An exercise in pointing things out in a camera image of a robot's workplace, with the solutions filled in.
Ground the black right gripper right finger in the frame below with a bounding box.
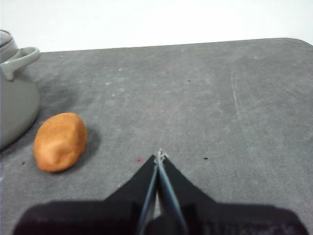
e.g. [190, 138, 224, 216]
[146, 149, 309, 235]

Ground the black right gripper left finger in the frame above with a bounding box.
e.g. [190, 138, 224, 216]
[13, 155, 158, 235]

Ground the brown potato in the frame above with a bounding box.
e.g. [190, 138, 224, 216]
[33, 112, 88, 172]

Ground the pale green electric pot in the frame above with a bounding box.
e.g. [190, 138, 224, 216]
[0, 47, 42, 150]

